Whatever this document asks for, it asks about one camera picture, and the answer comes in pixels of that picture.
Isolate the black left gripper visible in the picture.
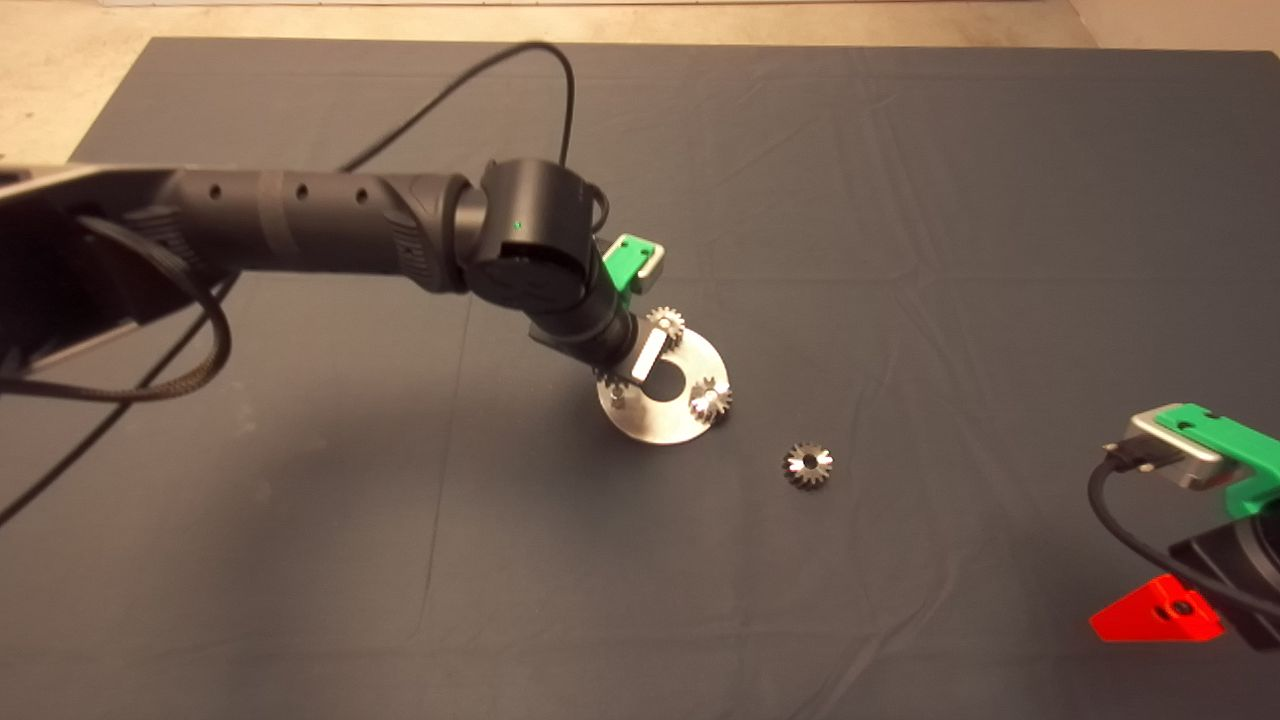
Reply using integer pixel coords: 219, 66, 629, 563
528, 298, 668, 385

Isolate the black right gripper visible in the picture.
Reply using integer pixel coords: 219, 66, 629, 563
1089, 515, 1280, 651

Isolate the round metal plate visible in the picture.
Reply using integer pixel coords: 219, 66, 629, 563
597, 322, 732, 446

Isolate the dark grey table cloth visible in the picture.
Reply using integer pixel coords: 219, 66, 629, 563
0, 37, 1280, 720

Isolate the green left camera mount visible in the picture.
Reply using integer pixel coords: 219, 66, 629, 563
603, 234, 661, 296

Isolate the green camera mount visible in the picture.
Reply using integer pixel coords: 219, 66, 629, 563
1155, 402, 1280, 519
603, 234, 661, 296

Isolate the black right camera cable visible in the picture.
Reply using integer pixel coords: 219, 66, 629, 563
1088, 445, 1280, 616

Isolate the silver right camera box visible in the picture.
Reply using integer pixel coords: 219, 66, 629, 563
1103, 402, 1226, 491

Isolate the green right camera mount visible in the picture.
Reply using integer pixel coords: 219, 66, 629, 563
1155, 402, 1280, 519

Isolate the thin black left camera cable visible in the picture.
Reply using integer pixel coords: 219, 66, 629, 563
0, 40, 611, 529

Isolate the black braided cable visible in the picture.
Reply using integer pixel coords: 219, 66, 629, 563
0, 215, 233, 403

